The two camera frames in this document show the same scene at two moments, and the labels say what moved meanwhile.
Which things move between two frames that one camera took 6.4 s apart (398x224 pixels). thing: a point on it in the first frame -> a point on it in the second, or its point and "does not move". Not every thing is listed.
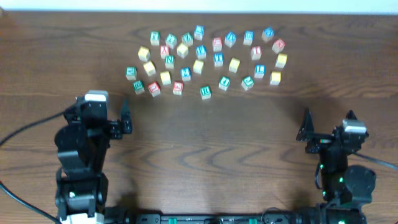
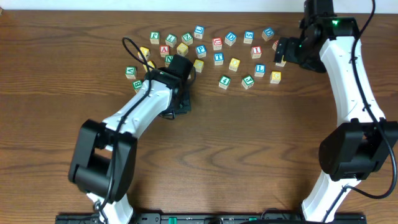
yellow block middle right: x=234 y=65 does not move
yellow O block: x=275 y=78 does not move
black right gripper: x=323 y=140 -> x=291 y=43
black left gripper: x=109 y=128 -> x=182 y=106
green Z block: x=187 y=38 does not move
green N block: x=169 y=61 does not move
